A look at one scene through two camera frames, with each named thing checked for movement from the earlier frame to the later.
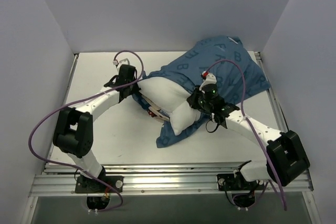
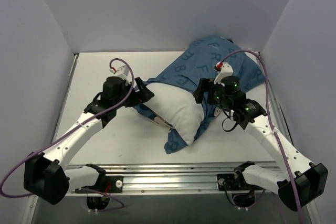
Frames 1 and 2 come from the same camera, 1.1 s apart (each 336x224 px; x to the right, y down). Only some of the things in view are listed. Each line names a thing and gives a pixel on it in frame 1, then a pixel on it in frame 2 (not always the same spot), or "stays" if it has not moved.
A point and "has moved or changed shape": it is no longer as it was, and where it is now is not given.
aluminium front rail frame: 59,179 stays
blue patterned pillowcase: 226,58 has moved or changed shape
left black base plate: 86,185 stays
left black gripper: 134,87 → 140,92
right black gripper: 194,98 → 202,92
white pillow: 170,97 has moved or changed shape
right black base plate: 228,182 stays
